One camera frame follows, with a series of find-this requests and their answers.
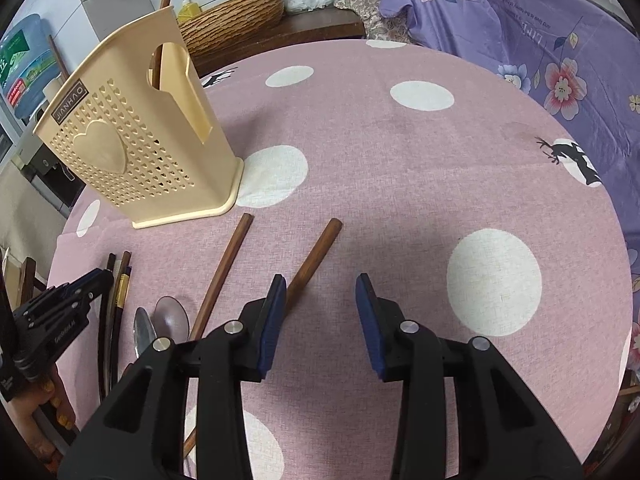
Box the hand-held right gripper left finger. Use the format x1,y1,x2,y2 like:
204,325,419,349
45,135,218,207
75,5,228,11
59,274,288,480

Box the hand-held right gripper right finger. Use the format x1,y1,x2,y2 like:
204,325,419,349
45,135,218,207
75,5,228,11
355,272,583,480

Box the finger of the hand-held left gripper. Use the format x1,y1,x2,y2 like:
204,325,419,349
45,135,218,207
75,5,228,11
47,268,115,306
12,294,93,381

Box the bundle of dark chopsticks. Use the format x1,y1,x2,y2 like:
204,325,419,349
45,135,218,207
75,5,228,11
109,251,133,396

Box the silver metal spoon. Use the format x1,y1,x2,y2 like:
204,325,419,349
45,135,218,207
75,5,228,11
132,306,156,361

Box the glossy grey spoon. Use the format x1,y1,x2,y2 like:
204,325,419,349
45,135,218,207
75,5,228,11
154,296,191,342

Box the beige plastic utensil holder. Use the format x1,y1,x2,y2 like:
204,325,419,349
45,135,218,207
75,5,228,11
32,6,245,230

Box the person's left hand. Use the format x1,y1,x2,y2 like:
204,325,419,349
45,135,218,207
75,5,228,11
10,367,78,473

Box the dark wooden chair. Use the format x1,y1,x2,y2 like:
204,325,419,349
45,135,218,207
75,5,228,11
0,246,48,311

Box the grey water dispenser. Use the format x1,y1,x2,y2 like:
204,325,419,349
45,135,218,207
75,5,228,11
0,110,86,221

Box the pink polka dot tablecloth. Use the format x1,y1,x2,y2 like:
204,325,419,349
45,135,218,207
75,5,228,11
45,37,636,480

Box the blue water bottle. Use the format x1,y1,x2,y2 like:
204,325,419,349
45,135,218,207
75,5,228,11
0,12,58,121

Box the brown ribbed wash basin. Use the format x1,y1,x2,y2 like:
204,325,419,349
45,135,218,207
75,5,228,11
177,0,286,58

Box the dark wooden vanity counter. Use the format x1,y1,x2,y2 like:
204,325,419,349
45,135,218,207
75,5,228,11
192,10,366,78

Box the beige floral cloth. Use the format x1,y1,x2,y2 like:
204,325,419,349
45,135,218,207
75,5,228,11
334,0,388,41

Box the white bath sponge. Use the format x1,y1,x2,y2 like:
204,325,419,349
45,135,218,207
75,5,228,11
285,0,337,15

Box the purple floral cloth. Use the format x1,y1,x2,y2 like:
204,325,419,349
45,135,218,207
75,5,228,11
377,0,640,311

